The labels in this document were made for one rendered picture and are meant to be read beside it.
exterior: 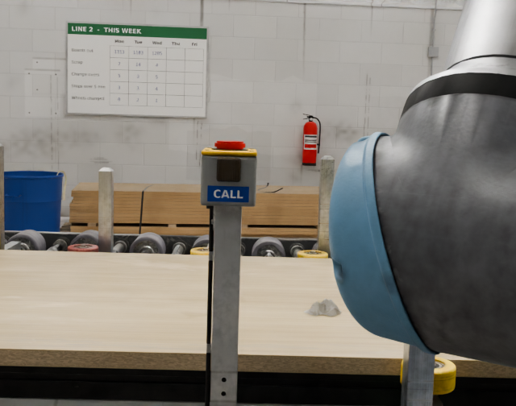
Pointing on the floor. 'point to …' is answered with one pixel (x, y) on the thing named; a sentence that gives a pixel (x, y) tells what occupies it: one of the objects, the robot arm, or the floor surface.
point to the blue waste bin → (33, 200)
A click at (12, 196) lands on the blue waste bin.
